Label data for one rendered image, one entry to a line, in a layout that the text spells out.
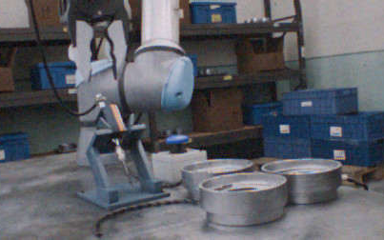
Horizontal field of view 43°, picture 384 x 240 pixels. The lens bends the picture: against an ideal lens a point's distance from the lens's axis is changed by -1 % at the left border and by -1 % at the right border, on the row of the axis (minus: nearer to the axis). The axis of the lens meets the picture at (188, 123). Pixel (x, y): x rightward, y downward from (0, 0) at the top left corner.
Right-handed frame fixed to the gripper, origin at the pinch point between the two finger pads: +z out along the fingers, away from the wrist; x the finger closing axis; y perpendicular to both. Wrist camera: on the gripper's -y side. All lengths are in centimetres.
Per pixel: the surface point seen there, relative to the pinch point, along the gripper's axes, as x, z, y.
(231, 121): -269, 41, 320
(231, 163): -15.1, 15.8, -10.3
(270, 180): -10.6, 16.1, -24.1
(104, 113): 1.0, 6.3, -1.1
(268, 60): -321, -16, 315
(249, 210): -2.9, 17.6, -29.0
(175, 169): -10.6, 16.7, -1.1
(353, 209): -15.5, 19.5, -32.8
